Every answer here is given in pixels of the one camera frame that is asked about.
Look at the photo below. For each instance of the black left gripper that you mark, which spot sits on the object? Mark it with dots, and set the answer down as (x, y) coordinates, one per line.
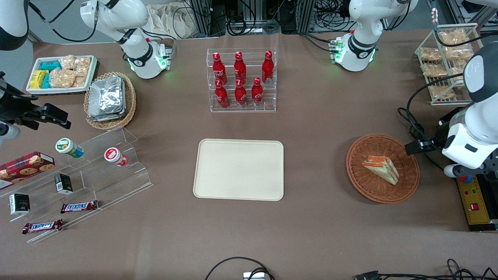
(441, 135)

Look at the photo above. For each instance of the clear acrylic bottle rack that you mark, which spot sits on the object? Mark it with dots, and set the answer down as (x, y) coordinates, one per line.
(249, 109)

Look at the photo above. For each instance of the clear acrylic stepped stand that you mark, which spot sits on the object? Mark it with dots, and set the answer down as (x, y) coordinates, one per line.
(109, 186)

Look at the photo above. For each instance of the snickers chocolate bar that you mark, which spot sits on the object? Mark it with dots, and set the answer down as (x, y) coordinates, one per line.
(42, 226)
(79, 207)

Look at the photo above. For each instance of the teal snack pack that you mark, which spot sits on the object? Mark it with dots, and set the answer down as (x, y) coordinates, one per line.
(50, 65)
(46, 81)

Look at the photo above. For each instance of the red cookie box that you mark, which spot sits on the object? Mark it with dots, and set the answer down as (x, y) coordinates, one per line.
(23, 168)

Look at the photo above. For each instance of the clear cracker bag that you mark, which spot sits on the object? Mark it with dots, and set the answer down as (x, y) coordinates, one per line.
(457, 74)
(430, 54)
(452, 37)
(434, 70)
(457, 53)
(441, 91)

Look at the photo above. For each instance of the cream plastic tray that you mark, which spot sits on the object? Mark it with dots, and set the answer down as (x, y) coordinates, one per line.
(238, 170)

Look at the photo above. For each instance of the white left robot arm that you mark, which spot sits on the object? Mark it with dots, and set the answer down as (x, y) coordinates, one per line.
(358, 46)

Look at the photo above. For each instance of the small black box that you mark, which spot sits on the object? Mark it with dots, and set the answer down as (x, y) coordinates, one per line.
(19, 203)
(63, 184)

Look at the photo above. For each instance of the red cola bottle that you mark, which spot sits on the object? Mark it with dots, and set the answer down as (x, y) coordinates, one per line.
(222, 96)
(239, 68)
(267, 69)
(257, 93)
(241, 95)
(219, 70)

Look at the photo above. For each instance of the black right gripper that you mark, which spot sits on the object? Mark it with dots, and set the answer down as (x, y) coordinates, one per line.
(14, 110)

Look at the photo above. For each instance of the triangular sandwich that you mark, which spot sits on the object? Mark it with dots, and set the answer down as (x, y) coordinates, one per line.
(383, 170)

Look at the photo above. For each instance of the red lid yogurt cup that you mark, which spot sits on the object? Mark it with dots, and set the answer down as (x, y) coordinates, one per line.
(113, 155)

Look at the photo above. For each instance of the beige cloth bag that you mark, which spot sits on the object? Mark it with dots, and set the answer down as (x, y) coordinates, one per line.
(171, 21)

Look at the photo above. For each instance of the clear rice cracker pack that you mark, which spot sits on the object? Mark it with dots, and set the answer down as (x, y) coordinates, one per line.
(62, 78)
(80, 81)
(67, 62)
(82, 66)

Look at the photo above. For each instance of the white rectangular snack tray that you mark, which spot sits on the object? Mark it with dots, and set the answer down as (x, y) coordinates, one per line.
(58, 90)

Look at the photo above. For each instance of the round brown wicker basket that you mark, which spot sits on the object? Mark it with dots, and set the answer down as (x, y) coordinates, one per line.
(369, 186)

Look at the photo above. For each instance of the yellow snack pack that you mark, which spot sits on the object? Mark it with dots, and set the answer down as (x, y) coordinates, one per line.
(38, 79)

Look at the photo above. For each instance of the green lid yogurt cup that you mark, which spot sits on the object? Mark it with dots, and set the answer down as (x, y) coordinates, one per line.
(67, 147)

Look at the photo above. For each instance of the silver foil packs stack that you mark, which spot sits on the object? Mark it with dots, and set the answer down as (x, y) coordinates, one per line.
(106, 99)

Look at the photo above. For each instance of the yellow black control box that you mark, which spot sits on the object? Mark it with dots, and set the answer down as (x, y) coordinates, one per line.
(476, 206)

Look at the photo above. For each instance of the small grey device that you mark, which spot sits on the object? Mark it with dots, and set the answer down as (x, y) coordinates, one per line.
(253, 276)

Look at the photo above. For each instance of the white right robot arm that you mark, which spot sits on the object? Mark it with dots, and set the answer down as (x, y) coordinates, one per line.
(136, 54)

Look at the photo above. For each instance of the oval brown wicker basket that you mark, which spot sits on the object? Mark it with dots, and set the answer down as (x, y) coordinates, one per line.
(130, 105)

